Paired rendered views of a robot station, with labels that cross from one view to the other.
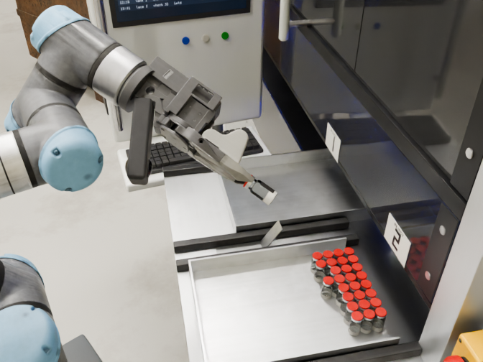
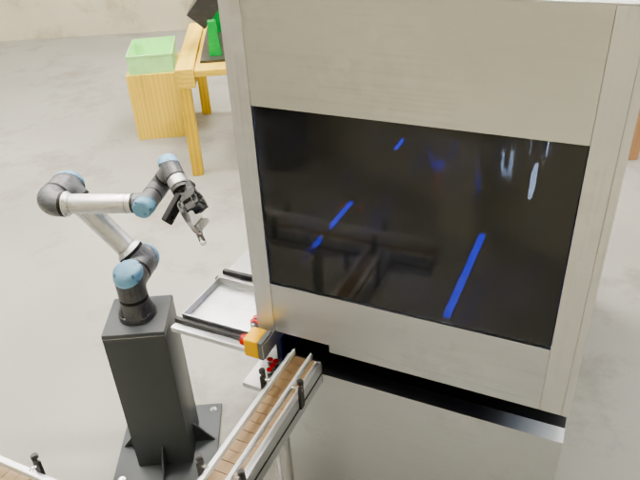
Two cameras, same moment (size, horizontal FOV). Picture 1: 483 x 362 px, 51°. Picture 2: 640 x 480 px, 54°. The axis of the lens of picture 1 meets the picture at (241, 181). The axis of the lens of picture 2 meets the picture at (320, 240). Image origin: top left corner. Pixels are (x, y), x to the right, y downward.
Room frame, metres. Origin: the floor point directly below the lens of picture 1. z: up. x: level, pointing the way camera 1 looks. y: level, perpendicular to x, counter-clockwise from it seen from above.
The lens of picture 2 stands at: (-0.70, -1.53, 2.38)
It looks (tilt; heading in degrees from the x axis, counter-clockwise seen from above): 32 degrees down; 38
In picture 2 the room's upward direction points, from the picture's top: 3 degrees counter-clockwise
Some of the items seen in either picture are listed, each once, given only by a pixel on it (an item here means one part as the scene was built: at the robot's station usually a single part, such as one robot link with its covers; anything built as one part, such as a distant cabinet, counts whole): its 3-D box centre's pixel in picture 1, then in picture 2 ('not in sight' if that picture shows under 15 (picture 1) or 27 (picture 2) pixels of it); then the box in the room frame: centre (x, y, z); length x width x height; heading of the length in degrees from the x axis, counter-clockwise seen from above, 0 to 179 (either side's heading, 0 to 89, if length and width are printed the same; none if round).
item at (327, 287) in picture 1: (327, 288); not in sight; (0.66, -0.17, 0.91); 0.02 x 0.02 x 0.05
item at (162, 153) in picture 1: (194, 149); not in sight; (1.28, 0.14, 0.82); 0.40 x 0.14 x 0.02; 109
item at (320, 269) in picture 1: (320, 271); not in sight; (0.70, -0.16, 0.91); 0.02 x 0.02 x 0.05
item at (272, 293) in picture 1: (284, 302); (238, 307); (0.63, -0.08, 0.90); 0.34 x 0.26 x 0.04; 101
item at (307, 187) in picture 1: (292, 187); not in sight; (0.99, -0.13, 0.90); 0.34 x 0.26 x 0.04; 102
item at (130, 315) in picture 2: not in sight; (135, 304); (0.46, 0.34, 0.84); 0.15 x 0.15 x 0.10
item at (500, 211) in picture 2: not in sight; (401, 226); (0.59, -0.80, 1.51); 0.85 x 0.01 x 0.59; 102
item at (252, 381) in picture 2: not in sight; (270, 377); (0.43, -0.41, 0.87); 0.14 x 0.13 x 0.02; 102
